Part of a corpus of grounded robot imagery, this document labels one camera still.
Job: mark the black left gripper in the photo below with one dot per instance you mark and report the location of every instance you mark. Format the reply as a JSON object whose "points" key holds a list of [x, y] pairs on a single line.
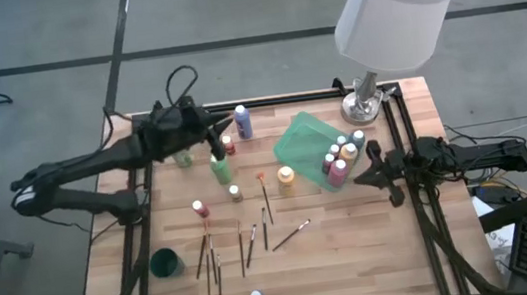
{"points": [[180, 127]]}

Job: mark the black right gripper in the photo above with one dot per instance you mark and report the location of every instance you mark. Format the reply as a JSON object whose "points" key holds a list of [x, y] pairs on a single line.
{"points": [[397, 169]]}

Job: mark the large purple paint bottle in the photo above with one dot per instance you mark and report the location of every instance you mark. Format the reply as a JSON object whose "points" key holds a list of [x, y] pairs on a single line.
{"points": [[243, 125]]}

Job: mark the small orange paint bottle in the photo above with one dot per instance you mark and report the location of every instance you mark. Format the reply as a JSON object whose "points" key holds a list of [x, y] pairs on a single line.
{"points": [[229, 146]]}

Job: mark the large yellow-orange paint bottle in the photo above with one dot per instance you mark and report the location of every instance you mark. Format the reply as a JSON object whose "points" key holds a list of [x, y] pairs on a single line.
{"points": [[348, 154]]}

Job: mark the large pink paint bottle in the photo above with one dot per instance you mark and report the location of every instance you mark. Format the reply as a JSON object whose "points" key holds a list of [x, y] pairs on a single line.
{"points": [[337, 173]]}

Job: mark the large dark teal paint bottle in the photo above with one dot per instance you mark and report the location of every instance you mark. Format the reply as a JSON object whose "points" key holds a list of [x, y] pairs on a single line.
{"points": [[357, 139]]}

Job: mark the small pale pink paint bottle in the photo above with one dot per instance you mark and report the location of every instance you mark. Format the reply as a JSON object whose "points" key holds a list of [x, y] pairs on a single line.
{"points": [[334, 150]]}

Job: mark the large green paint bottle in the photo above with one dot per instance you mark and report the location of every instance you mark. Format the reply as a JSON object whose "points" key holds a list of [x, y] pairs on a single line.
{"points": [[222, 172]]}

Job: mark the small ochre paint bottle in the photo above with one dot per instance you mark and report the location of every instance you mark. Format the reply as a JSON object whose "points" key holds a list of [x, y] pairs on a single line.
{"points": [[235, 193]]}

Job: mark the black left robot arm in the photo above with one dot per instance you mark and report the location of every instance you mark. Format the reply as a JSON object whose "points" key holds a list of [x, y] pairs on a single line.
{"points": [[94, 160]]}

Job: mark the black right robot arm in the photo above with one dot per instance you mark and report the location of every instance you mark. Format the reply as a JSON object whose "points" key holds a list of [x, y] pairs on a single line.
{"points": [[486, 155]]}

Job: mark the light green labelled paint bottle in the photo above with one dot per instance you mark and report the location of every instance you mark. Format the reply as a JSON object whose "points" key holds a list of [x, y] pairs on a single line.
{"points": [[184, 159]]}

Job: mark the large bright yellow paint bottle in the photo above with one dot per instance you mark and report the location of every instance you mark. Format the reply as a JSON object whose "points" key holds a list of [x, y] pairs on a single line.
{"points": [[285, 179]]}

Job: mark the small red paint bottle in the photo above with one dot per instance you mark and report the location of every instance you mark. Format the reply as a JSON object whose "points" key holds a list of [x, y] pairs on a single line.
{"points": [[200, 209]]}

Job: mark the orange bristle paintbrush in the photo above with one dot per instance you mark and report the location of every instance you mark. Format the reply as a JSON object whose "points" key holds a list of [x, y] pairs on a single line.
{"points": [[260, 176]]}

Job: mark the green translucent plastic bin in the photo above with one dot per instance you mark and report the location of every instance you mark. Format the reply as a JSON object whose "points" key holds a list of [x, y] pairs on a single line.
{"points": [[301, 145]]}

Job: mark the dark box on floor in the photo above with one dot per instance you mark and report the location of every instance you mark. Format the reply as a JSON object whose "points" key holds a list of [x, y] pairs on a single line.
{"points": [[498, 194]]}

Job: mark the dark paintbrush with yellow end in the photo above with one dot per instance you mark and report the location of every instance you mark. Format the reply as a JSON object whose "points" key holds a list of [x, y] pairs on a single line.
{"points": [[241, 248]]}

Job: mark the thin dark paintbrush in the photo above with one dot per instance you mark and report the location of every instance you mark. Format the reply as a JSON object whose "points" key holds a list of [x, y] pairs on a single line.
{"points": [[208, 275], [219, 279], [213, 259]]}

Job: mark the white printed paper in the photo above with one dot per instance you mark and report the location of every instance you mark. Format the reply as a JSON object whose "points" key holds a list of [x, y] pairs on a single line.
{"points": [[499, 239]]}

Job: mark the dark green cup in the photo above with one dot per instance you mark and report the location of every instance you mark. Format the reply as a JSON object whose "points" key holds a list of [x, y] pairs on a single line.
{"points": [[166, 263]]}

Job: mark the white shade chrome table lamp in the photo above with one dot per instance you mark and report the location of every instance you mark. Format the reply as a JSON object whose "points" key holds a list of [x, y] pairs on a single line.
{"points": [[393, 10]]}

